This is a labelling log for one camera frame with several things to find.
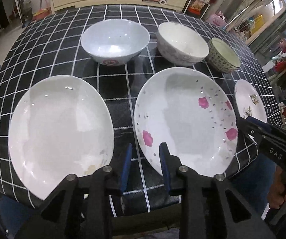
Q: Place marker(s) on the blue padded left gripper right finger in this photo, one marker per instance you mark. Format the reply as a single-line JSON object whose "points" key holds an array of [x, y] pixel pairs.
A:
{"points": [[165, 160]]}

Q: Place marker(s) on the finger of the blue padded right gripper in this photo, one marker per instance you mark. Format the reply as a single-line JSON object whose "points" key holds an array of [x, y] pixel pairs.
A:
{"points": [[253, 128]]}

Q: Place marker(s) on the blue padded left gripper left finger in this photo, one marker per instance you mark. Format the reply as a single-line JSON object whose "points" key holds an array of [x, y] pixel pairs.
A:
{"points": [[125, 165]]}

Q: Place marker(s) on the white plate bear print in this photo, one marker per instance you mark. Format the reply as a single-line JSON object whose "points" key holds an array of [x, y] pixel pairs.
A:
{"points": [[248, 101]]}

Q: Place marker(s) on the white plate pink flowers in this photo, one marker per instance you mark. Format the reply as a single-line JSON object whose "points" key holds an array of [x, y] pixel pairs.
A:
{"points": [[190, 113]]}

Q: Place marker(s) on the cream floral pattern bowl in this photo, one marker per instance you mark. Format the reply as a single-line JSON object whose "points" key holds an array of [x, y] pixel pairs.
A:
{"points": [[222, 57]]}

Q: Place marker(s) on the white grey speckled bowl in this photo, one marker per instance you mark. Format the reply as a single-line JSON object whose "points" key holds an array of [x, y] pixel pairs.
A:
{"points": [[180, 44]]}

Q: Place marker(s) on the light blue white bowl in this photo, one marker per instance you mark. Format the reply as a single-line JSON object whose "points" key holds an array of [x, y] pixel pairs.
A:
{"points": [[114, 42]]}

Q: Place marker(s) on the person's right hand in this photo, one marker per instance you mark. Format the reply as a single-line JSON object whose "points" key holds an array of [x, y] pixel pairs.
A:
{"points": [[275, 195]]}

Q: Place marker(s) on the wooden side table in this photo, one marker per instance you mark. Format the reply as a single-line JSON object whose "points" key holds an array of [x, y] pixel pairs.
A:
{"points": [[279, 65]]}

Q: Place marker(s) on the plain white plate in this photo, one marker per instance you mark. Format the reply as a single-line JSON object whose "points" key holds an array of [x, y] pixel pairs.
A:
{"points": [[60, 126]]}

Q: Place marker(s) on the pink gift bag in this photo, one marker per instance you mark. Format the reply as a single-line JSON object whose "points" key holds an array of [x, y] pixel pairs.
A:
{"points": [[217, 20]]}

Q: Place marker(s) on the wooden framed floor mirror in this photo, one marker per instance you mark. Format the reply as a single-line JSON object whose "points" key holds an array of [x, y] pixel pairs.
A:
{"points": [[255, 18]]}

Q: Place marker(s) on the black white grid tablecloth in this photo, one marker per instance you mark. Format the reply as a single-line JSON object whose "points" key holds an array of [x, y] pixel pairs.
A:
{"points": [[52, 46]]}

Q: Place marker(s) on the red dustpan with broom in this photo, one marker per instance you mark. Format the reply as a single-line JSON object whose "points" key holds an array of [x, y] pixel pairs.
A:
{"points": [[43, 11]]}

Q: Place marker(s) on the black vacuum cleaner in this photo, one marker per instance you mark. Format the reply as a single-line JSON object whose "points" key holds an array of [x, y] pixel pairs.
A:
{"points": [[25, 10]]}

